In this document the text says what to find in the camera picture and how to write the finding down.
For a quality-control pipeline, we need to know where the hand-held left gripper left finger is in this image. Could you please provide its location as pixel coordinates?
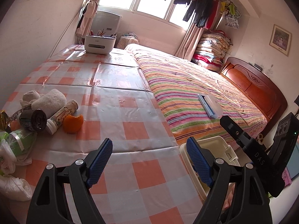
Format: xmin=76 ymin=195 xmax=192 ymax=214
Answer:
xmin=26 ymin=138 xmax=113 ymax=224

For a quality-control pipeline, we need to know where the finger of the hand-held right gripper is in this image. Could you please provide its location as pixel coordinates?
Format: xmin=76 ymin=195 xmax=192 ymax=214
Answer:
xmin=220 ymin=115 xmax=252 ymax=150

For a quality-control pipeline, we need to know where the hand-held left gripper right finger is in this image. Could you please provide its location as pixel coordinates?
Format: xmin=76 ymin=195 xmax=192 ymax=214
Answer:
xmin=186 ymin=137 xmax=272 ymax=224

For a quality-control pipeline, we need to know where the printed bottle with white cap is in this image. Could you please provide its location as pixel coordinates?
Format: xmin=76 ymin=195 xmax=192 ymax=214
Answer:
xmin=45 ymin=100 xmax=78 ymax=135

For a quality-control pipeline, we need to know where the green tissue packet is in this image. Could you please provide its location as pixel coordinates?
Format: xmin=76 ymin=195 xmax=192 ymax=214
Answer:
xmin=0 ymin=131 xmax=38 ymax=157

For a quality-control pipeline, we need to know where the white blue flat case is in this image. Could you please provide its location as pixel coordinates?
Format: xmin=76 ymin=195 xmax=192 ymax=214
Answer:
xmin=197 ymin=93 xmax=222 ymax=118

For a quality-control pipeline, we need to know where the orange peel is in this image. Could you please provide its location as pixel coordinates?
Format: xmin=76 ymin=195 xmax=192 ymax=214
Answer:
xmin=63 ymin=114 xmax=84 ymax=134

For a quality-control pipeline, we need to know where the wooden headboard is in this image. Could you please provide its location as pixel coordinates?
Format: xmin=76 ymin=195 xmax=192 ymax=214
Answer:
xmin=220 ymin=56 xmax=288 ymax=131

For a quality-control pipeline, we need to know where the orange white checked tablecloth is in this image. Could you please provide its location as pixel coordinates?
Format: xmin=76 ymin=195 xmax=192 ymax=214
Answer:
xmin=0 ymin=44 xmax=204 ymax=224

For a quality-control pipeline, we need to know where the striped bedspread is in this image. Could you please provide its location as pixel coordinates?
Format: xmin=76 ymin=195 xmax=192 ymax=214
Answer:
xmin=124 ymin=43 xmax=268 ymax=148

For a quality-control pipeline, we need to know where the white cloth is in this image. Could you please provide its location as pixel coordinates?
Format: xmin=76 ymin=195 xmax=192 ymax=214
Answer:
xmin=14 ymin=155 xmax=32 ymax=167

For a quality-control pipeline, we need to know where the stack of folded quilts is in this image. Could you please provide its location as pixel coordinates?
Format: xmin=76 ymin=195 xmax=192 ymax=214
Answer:
xmin=191 ymin=30 xmax=232 ymax=71

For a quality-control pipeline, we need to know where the white plastic bag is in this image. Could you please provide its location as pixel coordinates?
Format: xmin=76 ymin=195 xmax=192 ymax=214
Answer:
xmin=0 ymin=175 xmax=33 ymax=201
xmin=0 ymin=140 xmax=17 ymax=174

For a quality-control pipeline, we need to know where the beige knitted hat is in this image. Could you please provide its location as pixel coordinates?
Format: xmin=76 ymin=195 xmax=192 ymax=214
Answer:
xmin=20 ymin=91 xmax=42 ymax=109

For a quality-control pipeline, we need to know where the printed silver strip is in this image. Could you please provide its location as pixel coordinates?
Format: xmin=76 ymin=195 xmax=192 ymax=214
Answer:
xmin=9 ymin=107 xmax=31 ymax=123

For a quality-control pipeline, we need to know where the beige hanging curtain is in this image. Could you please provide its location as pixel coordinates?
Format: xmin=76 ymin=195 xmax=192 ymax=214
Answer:
xmin=175 ymin=22 xmax=201 ymax=60

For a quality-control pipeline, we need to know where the framed picture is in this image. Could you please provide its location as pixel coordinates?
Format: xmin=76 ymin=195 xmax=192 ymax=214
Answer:
xmin=269 ymin=24 xmax=292 ymax=56

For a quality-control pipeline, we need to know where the gold foil wrapper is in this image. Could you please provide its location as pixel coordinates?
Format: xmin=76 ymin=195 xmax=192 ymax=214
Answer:
xmin=0 ymin=110 xmax=10 ymax=131

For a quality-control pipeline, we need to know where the floral hanging bag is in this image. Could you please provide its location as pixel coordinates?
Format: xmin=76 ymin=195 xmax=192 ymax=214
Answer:
xmin=224 ymin=3 xmax=241 ymax=29

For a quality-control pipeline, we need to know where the white desk organizer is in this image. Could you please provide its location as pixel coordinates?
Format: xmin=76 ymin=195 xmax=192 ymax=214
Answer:
xmin=84 ymin=34 xmax=117 ymax=55

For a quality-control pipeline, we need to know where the dotted fabric bundle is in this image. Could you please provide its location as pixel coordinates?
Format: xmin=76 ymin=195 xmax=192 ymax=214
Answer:
xmin=117 ymin=33 xmax=140 ymax=50

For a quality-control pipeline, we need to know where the row of hanging clothes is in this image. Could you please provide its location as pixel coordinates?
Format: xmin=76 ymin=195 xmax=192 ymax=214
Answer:
xmin=105 ymin=0 xmax=241 ymax=29

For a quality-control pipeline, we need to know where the bunch of pens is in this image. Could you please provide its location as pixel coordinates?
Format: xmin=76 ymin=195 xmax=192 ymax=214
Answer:
xmin=89 ymin=29 xmax=117 ymax=38

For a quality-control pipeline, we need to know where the white standing air conditioner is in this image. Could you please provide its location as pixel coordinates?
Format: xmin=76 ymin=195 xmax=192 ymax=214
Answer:
xmin=92 ymin=10 xmax=122 ymax=49

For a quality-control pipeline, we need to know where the window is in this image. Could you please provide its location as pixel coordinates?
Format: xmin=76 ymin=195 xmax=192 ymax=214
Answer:
xmin=98 ymin=0 xmax=199 ymax=28

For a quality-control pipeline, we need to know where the beige tied curtain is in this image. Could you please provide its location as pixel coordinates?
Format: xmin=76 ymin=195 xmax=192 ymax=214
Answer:
xmin=79 ymin=0 xmax=107 ymax=38

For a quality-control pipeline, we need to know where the white wall cable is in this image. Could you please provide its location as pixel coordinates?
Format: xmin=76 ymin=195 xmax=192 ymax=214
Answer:
xmin=50 ymin=14 xmax=78 ymax=57

